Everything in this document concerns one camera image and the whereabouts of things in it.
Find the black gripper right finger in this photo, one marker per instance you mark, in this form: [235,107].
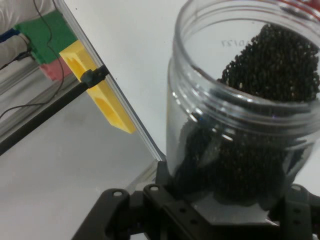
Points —
[300,215]

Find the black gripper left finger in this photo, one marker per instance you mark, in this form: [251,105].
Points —
[120,220]

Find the clear plastic jar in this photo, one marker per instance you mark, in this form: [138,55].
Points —
[180,112]

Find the pile of black seeds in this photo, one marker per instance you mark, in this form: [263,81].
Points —
[275,62]

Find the yellow plastic bin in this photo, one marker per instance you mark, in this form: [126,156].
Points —
[105,105]

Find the pink plastic bin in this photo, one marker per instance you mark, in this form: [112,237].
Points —
[52,70]

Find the aluminium profile beam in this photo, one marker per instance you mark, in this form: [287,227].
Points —
[15,90]

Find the green block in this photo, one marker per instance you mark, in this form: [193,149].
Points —
[47,37]

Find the blue plastic object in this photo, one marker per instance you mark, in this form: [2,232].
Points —
[8,35]

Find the aluminium frame rail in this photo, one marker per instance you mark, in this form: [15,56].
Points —
[123,100]

